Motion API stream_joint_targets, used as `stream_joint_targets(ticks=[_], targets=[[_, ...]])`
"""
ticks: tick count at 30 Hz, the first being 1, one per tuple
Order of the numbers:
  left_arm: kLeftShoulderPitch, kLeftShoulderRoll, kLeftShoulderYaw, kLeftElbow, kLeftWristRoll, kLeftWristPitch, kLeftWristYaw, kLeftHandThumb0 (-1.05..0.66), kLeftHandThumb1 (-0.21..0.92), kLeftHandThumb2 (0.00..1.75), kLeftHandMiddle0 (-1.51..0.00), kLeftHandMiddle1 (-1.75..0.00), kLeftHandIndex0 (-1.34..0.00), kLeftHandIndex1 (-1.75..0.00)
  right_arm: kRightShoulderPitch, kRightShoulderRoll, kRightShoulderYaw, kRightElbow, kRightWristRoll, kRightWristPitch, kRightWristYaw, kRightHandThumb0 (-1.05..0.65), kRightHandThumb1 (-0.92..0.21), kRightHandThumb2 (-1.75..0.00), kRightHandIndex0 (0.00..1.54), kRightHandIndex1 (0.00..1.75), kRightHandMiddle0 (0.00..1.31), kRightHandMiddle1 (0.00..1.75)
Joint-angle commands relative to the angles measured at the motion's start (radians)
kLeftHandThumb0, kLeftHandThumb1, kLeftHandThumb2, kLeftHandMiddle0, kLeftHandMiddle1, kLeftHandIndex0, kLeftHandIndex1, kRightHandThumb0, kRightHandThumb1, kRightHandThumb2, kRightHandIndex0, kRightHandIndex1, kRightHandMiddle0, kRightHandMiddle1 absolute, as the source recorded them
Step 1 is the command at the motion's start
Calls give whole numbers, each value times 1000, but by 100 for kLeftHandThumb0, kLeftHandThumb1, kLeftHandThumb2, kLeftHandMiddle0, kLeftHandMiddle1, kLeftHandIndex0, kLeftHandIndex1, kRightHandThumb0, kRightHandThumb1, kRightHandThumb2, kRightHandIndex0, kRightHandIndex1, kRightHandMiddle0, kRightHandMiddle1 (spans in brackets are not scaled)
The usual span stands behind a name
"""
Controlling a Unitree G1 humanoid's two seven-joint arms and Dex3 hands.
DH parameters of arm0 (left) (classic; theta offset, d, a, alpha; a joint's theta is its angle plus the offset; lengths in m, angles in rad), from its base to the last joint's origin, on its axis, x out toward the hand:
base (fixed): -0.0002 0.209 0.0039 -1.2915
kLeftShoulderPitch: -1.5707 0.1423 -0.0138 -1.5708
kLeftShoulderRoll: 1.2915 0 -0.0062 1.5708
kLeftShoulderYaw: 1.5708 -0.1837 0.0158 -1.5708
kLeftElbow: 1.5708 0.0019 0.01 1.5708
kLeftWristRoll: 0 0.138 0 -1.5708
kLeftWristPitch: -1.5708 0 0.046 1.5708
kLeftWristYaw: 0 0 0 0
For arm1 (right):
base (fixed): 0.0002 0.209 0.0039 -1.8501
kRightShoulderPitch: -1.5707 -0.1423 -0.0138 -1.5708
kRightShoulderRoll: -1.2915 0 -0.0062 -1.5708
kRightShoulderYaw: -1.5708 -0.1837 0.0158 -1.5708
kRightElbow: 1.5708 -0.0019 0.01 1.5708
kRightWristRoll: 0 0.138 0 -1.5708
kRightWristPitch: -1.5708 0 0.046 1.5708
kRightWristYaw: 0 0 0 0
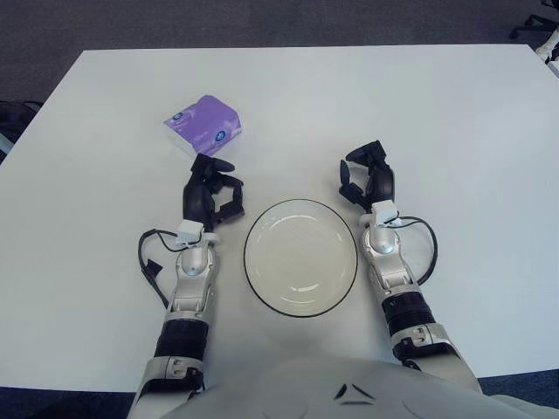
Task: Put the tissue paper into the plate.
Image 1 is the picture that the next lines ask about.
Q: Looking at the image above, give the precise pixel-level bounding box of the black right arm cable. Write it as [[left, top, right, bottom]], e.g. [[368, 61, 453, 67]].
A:
[[392, 216, 439, 287]]

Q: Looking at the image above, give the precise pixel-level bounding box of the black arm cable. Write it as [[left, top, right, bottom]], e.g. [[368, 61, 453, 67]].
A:
[[392, 216, 439, 287], [138, 227, 184, 309]]

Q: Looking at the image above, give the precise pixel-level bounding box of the white plate black rim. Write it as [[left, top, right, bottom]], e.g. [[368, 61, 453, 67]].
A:
[[243, 198, 362, 318]]

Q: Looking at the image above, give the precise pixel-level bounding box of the black bag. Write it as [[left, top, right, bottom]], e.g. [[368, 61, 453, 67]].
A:
[[0, 100, 44, 165]]

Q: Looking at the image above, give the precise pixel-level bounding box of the grey robot torso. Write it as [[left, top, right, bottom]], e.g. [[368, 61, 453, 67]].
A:
[[174, 353, 559, 419]]

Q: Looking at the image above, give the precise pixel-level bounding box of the black office chair base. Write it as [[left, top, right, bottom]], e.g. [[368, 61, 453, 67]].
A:
[[508, 12, 559, 43]]

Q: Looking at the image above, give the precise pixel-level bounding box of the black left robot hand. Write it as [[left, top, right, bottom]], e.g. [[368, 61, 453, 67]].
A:
[[181, 152, 246, 230]]

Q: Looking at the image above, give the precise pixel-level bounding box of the purple tissue paper pack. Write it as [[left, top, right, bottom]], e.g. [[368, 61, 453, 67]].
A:
[[162, 94, 244, 157]]

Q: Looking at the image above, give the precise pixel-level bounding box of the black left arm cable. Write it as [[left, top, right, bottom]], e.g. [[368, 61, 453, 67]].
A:
[[138, 227, 184, 309]]

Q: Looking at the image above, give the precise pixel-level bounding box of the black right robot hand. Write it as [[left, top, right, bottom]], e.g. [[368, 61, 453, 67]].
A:
[[338, 139, 398, 215]]

